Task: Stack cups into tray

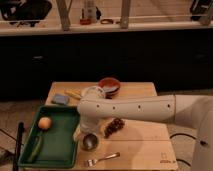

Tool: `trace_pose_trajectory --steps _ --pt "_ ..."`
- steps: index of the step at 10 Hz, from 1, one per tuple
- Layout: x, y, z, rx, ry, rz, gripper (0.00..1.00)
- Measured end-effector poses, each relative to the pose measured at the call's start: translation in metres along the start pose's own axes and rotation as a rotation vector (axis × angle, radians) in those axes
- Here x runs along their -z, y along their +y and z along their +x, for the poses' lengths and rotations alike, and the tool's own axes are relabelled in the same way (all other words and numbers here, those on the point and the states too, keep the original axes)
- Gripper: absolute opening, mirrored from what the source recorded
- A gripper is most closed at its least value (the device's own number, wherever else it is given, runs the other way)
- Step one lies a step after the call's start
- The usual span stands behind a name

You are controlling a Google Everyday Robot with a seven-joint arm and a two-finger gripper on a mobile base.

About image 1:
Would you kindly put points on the yellow banana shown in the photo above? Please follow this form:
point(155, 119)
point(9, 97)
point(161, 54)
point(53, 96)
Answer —
point(73, 94)

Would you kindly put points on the green cucumber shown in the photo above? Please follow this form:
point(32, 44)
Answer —
point(36, 149)

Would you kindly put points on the small metal cup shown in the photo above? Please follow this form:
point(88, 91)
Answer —
point(89, 142)

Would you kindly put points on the bunch of dark grapes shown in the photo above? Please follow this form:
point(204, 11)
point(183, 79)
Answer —
point(114, 126)

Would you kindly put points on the orange fruit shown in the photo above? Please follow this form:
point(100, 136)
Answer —
point(44, 123)

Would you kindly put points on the red bowl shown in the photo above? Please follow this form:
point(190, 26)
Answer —
point(110, 85)

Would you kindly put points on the blue sponge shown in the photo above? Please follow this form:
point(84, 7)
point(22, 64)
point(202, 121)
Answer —
point(60, 99)

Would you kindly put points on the black pole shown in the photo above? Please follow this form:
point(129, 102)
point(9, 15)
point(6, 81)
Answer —
point(18, 145)

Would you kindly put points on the silver metal fork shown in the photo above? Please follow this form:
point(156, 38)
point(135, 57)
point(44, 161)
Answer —
point(92, 162)

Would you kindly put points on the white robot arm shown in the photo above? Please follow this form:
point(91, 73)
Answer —
point(194, 111)

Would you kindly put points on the green plastic tray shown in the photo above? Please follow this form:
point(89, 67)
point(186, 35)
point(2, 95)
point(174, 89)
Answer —
point(58, 148)

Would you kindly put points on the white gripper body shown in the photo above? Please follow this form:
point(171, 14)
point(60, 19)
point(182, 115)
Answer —
point(89, 125)

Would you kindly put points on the black office chair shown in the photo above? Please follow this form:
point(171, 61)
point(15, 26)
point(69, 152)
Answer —
point(30, 12)

